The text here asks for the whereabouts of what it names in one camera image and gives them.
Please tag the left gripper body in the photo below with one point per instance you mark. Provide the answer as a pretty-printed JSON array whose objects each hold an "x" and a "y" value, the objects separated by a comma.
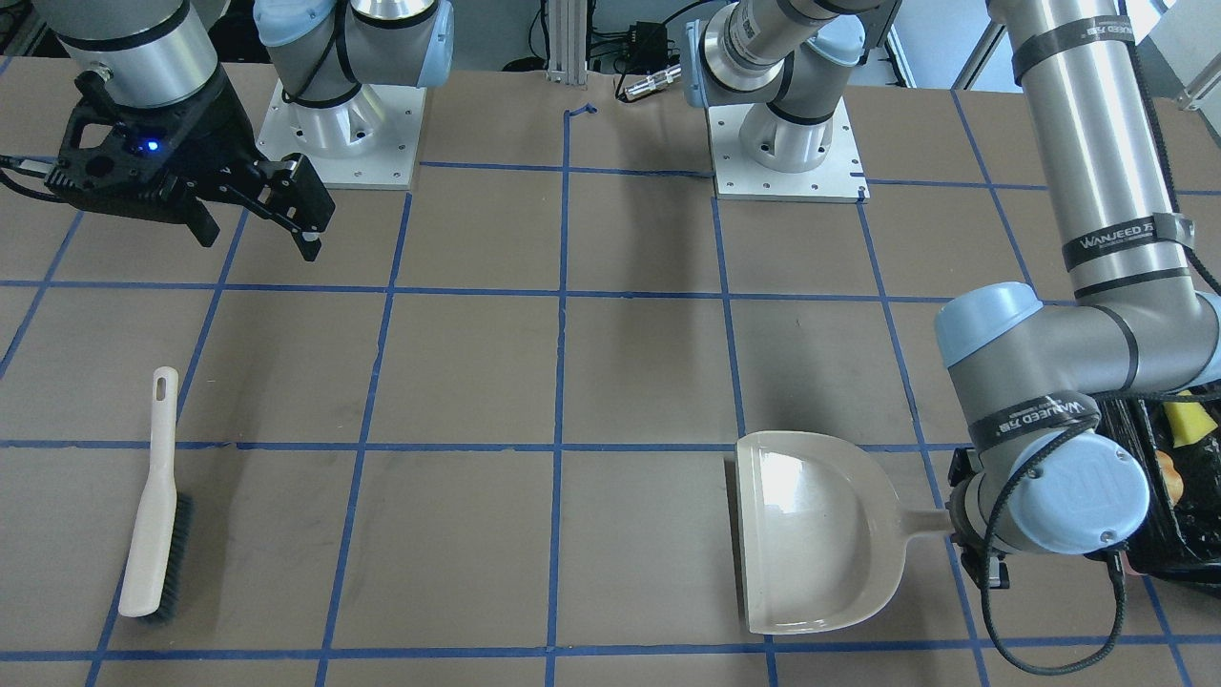
[{"x": 965, "y": 520}]

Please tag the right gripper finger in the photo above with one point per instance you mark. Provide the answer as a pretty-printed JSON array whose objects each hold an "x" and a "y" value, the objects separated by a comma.
[
  {"x": 296, "y": 169},
  {"x": 297, "y": 212}
]

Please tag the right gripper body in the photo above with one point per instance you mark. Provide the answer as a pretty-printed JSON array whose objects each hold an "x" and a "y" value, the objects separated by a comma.
[{"x": 216, "y": 129}]

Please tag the beige dustpan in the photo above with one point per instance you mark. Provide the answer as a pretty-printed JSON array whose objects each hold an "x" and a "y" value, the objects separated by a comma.
[{"x": 823, "y": 532}]

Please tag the yellow green sponge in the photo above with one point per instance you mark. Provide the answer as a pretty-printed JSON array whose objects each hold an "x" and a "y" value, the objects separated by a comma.
[{"x": 1188, "y": 420}]

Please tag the beige hand brush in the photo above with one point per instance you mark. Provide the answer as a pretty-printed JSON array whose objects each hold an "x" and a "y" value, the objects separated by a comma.
[{"x": 163, "y": 518}]

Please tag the orange bread toy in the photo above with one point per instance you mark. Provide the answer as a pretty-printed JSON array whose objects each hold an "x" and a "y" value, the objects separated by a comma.
[{"x": 1172, "y": 480}]

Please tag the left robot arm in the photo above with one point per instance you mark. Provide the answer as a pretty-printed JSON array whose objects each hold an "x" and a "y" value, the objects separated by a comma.
[{"x": 949, "y": 196}]

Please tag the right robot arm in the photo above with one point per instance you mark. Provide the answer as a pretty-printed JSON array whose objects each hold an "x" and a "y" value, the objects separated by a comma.
[{"x": 255, "y": 104}]

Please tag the bin with black bag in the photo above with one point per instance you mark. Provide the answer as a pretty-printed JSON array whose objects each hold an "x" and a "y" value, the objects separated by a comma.
[{"x": 1179, "y": 545}]

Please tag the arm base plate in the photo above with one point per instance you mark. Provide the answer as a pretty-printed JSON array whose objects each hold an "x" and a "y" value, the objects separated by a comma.
[
  {"x": 759, "y": 157},
  {"x": 369, "y": 143}
]

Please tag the aluminium frame post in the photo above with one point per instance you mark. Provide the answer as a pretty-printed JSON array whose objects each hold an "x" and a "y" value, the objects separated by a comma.
[{"x": 567, "y": 31}]

